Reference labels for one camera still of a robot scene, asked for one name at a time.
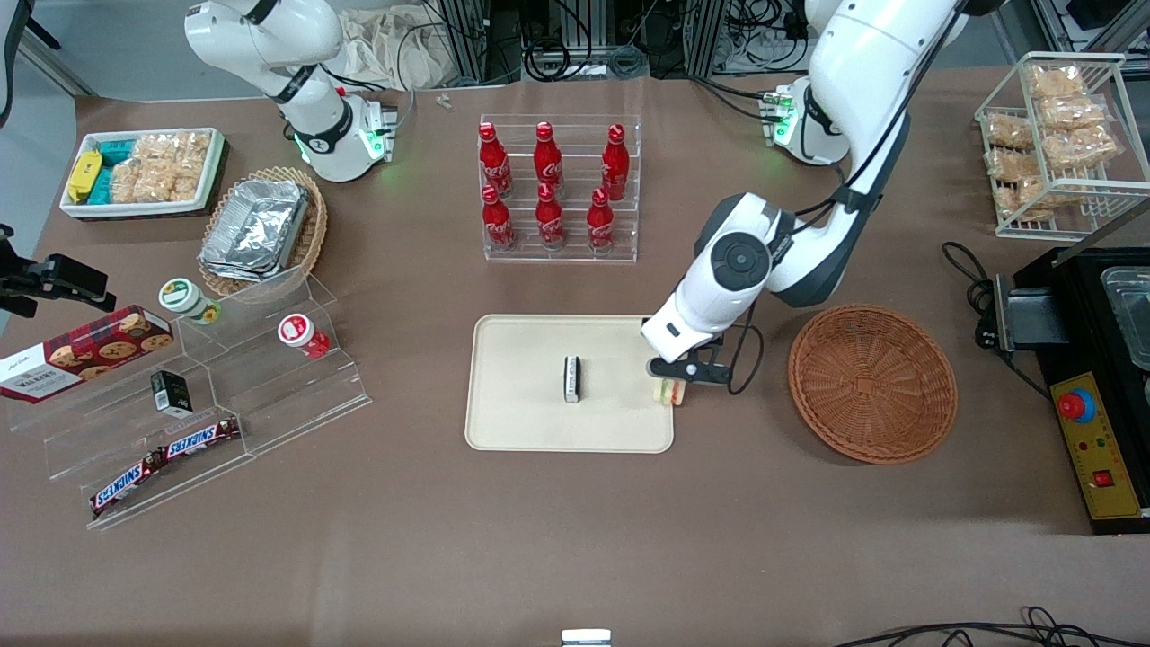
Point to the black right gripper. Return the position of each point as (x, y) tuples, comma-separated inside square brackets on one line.
[(47, 277)]

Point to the triangular sandwich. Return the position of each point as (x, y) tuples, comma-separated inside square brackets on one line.
[(669, 394)]

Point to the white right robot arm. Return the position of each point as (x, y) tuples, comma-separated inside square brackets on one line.
[(269, 36)]

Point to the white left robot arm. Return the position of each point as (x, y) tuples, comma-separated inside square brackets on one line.
[(862, 72)]

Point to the beige rectangular tray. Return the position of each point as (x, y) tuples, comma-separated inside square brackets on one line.
[(521, 386)]

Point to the round brown wicker basket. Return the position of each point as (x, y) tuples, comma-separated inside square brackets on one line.
[(871, 386)]

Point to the oval tan wicker basket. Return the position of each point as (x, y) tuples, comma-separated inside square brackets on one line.
[(314, 225)]

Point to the red tartan cookie box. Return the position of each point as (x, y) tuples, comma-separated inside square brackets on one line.
[(81, 355)]

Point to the white plastic bin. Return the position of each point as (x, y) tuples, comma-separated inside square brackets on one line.
[(144, 208)]

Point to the teal snack packet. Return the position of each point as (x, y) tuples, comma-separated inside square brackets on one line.
[(101, 187), (117, 151)]

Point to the green lid yogurt cup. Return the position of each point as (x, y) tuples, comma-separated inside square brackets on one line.
[(184, 298)]

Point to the rice cracker bag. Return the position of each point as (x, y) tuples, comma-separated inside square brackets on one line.
[(1008, 164), (1083, 146), (1008, 132), (126, 184), (1056, 83), (1071, 112), (189, 166), (1022, 198), (157, 153)]

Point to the yellow snack packet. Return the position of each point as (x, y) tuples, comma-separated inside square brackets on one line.
[(84, 175)]

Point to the small black white packet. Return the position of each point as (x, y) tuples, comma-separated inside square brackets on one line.
[(572, 379)]

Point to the small black box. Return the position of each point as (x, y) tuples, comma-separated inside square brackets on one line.
[(171, 393)]

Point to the red cola bottle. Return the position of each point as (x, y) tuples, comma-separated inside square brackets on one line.
[(498, 225), (600, 225), (547, 162), (615, 166), (550, 220), (495, 166)]

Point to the stacked aluminium foil containers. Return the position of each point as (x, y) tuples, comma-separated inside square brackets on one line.
[(256, 229)]

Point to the Snickers chocolate bar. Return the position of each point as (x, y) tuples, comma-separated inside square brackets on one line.
[(126, 485), (202, 438)]

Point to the clear acrylic stepped shelf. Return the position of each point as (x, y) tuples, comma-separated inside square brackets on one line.
[(269, 395)]

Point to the red lid yogurt cup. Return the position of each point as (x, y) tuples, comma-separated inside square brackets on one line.
[(298, 332)]

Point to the dark chair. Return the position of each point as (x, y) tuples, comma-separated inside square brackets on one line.
[(13, 54)]

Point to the clear acrylic bottle rack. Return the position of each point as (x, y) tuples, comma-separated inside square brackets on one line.
[(561, 162)]

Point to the small white box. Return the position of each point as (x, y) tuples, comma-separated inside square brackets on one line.
[(586, 638)]

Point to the red emergency stop button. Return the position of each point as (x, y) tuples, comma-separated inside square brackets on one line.
[(1074, 406)]

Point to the beige cloth bag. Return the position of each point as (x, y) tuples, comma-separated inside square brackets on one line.
[(395, 49)]

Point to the black machine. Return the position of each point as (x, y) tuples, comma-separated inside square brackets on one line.
[(1078, 314)]

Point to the yellow control panel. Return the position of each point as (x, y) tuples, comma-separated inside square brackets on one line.
[(1101, 458)]

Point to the clear plastic container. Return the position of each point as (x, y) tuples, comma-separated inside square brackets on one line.
[(1130, 314)]

